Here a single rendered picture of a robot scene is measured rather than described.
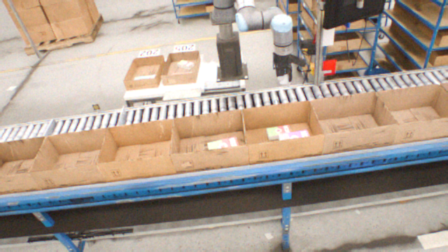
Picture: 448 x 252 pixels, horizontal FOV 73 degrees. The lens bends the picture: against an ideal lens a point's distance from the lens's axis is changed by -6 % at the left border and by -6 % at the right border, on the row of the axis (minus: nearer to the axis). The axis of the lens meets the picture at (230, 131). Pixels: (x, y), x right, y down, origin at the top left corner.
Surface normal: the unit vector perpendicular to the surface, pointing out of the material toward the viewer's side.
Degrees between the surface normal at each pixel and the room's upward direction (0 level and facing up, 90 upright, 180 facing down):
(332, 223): 0
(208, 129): 89
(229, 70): 90
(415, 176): 0
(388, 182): 0
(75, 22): 91
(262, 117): 89
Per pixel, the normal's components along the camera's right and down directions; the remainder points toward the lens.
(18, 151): 0.07, 0.66
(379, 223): -0.11, -0.73
